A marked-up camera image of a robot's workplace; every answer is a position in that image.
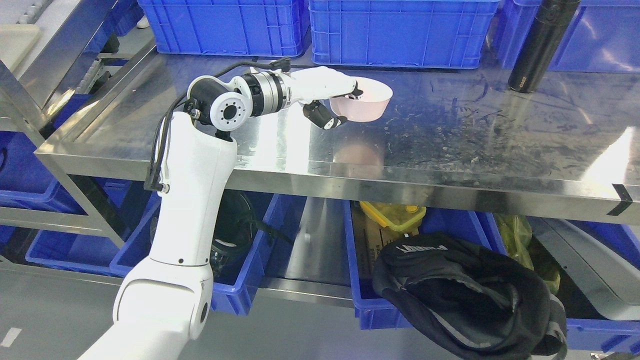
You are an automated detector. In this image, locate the yellow lidded food container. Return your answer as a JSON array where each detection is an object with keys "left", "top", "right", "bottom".
[{"left": 359, "top": 201, "right": 427, "bottom": 233}]

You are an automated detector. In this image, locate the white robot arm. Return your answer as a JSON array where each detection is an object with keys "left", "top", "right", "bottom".
[{"left": 80, "top": 71, "right": 291, "bottom": 360}]

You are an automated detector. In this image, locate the black helmet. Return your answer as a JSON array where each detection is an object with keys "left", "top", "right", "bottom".
[{"left": 150, "top": 190, "right": 261, "bottom": 280}]

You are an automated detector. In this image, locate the blue crate top middle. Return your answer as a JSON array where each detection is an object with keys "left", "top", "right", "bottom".
[{"left": 308, "top": 0, "right": 499, "bottom": 69}]

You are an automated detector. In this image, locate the blue crate top left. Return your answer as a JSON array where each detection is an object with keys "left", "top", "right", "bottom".
[{"left": 138, "top": 0, "right": 310, "bottom": 58}]

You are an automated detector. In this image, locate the blue crate top right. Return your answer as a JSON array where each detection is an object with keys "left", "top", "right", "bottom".
[{"left": 491, "top": 0, "right": 640, "bottom": 74}]

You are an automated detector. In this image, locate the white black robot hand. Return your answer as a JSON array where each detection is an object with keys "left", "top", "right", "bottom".
[{"left": 284, "top": 66, "right": 364, "bottom": 130}]

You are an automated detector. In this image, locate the black thermos bottle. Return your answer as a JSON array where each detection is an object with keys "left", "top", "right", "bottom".
[{"left": 508, "top": 0, "right": 581, "bottom": 94}]

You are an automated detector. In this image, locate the blue bin under backpack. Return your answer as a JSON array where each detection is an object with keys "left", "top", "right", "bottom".
[{"left": 343, "top": 200, "right": 640, "bottom": 355}]

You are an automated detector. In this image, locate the blue bin with helmet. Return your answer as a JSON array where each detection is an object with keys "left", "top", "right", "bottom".
[{"left": 109, "top": 191, "right": 285, "bottom": 316}]

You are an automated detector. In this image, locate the pink plastic bowl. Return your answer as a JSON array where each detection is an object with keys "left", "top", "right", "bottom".
[{"left": 329, "top": 76, "right": 394, "bottom": 123}]

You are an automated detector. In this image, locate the black backpack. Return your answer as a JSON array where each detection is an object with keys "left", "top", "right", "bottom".
[{"left": 372, "top": 232, "right": 569, "bottom": 360}]

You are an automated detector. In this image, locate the blue crate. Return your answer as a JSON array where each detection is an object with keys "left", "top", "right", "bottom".
[
  {"left": 491, "top": 0, "right": 640, "bottom": 74},
  {"left": 138, "top": 0, "right": 310, "bottom": 58},
  {"left": 308, "top": 0, "right": 499, "bottom": 69}
]

